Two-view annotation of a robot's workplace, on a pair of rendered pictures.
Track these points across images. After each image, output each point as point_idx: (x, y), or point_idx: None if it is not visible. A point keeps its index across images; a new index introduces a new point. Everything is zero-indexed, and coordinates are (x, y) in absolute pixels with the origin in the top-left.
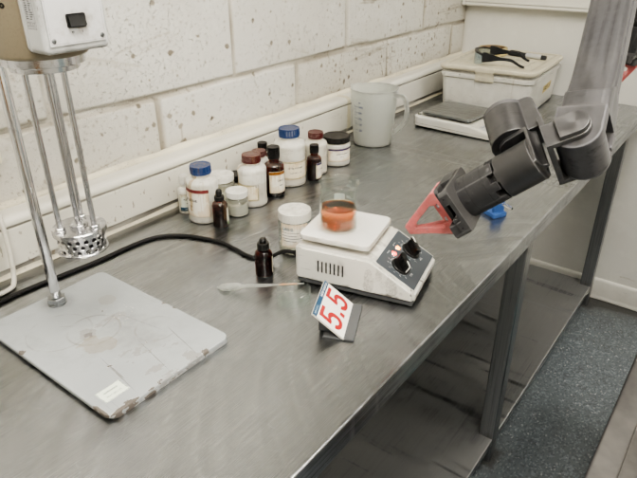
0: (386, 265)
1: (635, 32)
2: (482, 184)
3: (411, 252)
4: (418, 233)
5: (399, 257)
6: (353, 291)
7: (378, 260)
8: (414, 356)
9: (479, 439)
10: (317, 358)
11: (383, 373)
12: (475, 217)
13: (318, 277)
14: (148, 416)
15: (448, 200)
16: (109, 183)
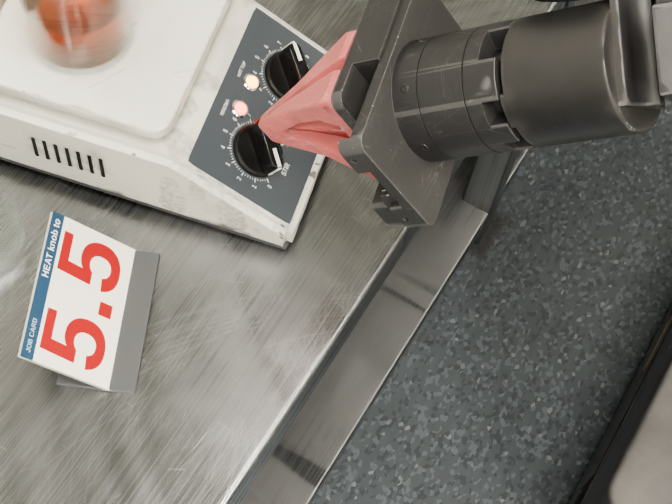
0: (217, 161)
1: None
2: (470, 121)
3: (290, 88)
4: (295, 147)
5: (253, 130)
6: (136, 201)
7: (195, 152)
8: (284, 422)
9: (461, 214)
10: (43, 461)
11: (204, 503)
12: (446, 161)
13: (39, 164)
14: None
15: (369, 165)
16: None
